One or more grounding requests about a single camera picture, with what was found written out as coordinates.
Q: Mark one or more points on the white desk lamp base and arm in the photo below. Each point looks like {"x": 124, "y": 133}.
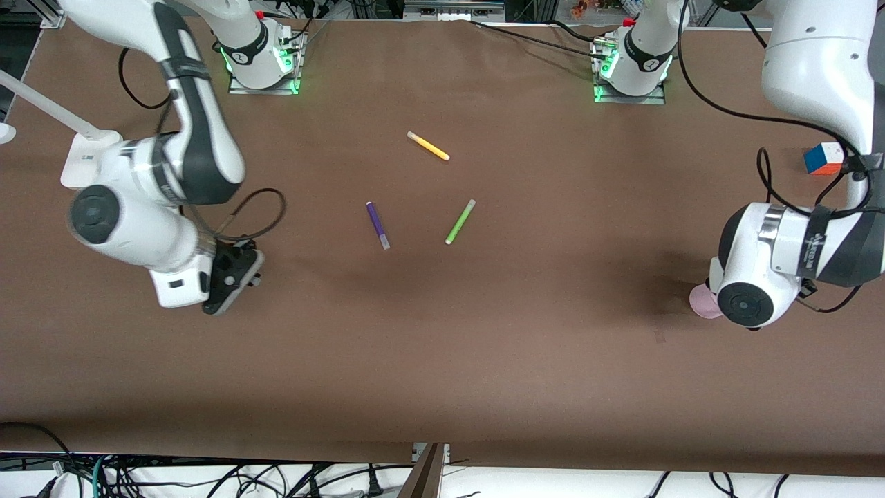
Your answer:
{"x": 86, "y": 159}

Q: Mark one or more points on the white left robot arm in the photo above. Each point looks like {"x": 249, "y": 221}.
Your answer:
{"x": 809, "y": 69}

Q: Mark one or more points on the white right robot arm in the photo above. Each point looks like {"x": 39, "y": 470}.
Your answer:
{"x": 200, "y": 138}

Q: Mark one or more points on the purple marker pen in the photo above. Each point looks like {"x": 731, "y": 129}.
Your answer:
{"x": 375, "y": 221}

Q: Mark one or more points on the white round lamp head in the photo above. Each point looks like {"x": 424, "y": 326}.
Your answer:
{"x": 4, "y": 133}

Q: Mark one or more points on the yellow marker pen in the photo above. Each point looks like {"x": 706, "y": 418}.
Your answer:
{"x": 429, "y": 146}

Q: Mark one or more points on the green marker pen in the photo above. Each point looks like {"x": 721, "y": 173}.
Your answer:
{"x": 459, "y": 223}

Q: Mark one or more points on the brown table support beam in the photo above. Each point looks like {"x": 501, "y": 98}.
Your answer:
{"x": 422, "y": 474}

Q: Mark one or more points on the pink mesh cup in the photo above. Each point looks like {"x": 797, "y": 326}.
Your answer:
{"x": 702, "y": 302}

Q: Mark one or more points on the colourful puzzle cube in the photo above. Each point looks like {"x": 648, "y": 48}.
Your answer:
{"x": 823, "y": 159}

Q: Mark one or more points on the aluminium frame rail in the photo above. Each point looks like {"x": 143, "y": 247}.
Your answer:
{"x": 453, "y": 8}

